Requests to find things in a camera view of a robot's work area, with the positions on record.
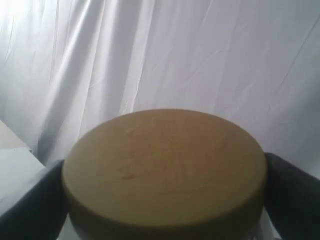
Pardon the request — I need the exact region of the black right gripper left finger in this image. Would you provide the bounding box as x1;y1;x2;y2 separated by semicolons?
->
0;160;68;240

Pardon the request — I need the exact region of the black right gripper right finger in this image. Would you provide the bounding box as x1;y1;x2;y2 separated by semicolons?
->
264;152;320;240

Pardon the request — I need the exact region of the clear jar with gold lid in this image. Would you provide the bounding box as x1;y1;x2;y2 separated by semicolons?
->
62;109;267;240

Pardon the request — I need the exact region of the white backdrop curtain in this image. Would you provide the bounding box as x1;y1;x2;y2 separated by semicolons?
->
0;0;320;175

